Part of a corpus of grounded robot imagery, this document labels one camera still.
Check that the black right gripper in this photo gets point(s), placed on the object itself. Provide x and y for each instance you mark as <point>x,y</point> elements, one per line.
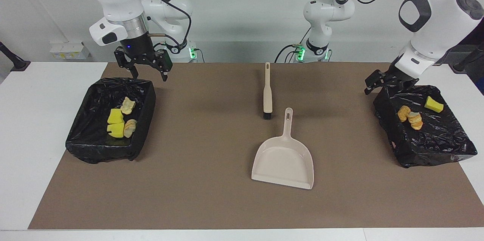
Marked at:
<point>140,54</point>

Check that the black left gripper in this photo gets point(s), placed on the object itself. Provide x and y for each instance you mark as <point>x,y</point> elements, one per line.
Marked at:
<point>401,76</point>

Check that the orange-brown nugget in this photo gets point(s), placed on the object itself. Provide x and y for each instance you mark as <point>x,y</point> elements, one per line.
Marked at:
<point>404,113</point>

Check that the yellow sponge with green side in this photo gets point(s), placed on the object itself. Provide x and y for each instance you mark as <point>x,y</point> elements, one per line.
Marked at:
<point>433,104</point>

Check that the rounded yellow sponge piece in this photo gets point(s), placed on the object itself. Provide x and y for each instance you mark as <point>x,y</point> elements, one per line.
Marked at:
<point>115,116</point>

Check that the pale layered rock piece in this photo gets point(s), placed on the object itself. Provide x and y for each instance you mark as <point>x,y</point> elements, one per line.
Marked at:
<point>130,128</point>

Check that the notched yellow sponge piece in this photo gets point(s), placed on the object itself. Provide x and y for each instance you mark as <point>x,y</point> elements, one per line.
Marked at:
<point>115,130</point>

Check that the beige brush with black bristles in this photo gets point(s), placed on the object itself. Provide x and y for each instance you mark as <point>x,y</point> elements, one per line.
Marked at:
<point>267,93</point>

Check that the beige plastic dustpan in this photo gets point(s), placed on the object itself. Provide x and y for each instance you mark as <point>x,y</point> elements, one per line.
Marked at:
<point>283,165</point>

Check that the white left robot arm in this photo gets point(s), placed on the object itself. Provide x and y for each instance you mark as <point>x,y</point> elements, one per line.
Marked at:
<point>435,18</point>

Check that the bin with black bag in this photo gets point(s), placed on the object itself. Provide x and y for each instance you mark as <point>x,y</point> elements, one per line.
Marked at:
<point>87,139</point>
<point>435,142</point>

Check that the black clamp stand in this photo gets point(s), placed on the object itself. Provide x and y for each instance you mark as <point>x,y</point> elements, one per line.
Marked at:
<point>467,59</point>
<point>17,65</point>

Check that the dark side panel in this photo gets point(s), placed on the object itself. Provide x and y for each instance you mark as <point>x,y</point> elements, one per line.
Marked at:
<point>478,78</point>

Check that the brown table mat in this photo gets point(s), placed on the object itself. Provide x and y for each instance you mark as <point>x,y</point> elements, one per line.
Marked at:
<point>340,195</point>

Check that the white wall socket box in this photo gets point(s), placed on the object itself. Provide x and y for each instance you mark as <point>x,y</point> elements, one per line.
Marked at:
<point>68,50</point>

